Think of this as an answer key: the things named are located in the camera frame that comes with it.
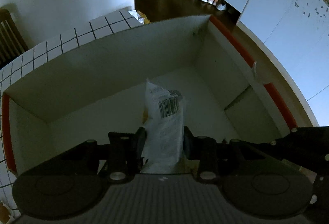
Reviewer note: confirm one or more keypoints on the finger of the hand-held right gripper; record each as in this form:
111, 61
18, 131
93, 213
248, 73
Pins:
305, 144
321, 193

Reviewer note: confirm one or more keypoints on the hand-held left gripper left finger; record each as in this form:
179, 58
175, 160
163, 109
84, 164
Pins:
140, 139

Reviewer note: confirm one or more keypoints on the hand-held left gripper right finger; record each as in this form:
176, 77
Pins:
187, 139

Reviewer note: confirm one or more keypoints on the white barcode snack packet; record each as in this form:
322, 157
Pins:
164, 131

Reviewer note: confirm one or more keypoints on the red cardboard box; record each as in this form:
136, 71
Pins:
102, 80

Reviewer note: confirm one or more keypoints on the curved white low cabinet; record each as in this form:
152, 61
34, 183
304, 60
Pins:
290, 29

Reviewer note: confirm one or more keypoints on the white grid tablecloth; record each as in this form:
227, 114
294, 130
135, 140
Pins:
108, 25

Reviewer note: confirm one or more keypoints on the yellow white bag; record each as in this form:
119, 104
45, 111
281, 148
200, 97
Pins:
142, 18

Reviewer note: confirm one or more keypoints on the dark wooden chair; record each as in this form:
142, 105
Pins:
10, 39

